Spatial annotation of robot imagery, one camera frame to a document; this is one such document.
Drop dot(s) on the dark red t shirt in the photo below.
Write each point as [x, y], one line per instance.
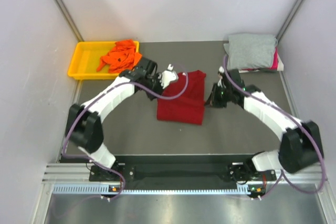
[187, 108]

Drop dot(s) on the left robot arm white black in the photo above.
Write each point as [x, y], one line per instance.
[84, 122]

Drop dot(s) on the yellow plastic bin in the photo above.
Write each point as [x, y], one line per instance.
[86, 59]

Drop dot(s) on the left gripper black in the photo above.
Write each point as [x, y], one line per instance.
[157, 78]

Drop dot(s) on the folded pink white t shirt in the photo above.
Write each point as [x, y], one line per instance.
[276, 66]

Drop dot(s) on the orange t shirt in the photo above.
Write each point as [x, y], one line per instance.
[122, 56]

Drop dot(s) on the folded grey t shirt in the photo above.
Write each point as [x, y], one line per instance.
[250, 51]

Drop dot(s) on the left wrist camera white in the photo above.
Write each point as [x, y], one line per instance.
[168, 76]

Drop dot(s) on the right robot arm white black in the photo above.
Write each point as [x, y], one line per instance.
[300, 142]

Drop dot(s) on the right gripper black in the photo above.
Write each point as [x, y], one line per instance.
[218, 103]

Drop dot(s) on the aluminium frame rail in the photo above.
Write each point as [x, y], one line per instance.
[79, 173]

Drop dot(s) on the grey slotted cable duct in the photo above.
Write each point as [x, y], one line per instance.
[106, 189]

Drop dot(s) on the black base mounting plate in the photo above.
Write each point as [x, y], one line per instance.
[225, 173]

